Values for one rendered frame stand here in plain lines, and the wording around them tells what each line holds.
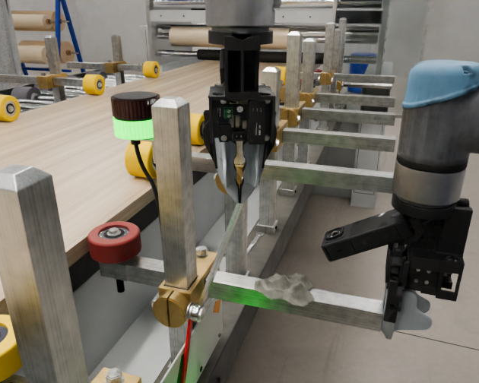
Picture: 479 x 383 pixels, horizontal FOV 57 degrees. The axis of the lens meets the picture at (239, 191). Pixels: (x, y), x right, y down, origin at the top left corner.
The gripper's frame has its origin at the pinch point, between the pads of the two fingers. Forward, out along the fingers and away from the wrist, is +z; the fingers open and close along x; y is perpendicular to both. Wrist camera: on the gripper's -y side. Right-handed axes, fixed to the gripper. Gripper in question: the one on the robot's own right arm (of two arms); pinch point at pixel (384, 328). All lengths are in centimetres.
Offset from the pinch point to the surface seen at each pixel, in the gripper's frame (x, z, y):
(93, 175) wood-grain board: 22, -8, -61
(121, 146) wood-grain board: 42, -8, -67
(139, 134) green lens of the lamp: -6.6, -26.5, -31.5
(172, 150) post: -5.8, -24.6, -27.5
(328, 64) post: 144, -18, -28
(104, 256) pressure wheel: -4.0, -6.1, -41.0
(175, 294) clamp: -7.3, -4.4, -27.8
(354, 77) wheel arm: 148, -12, -17
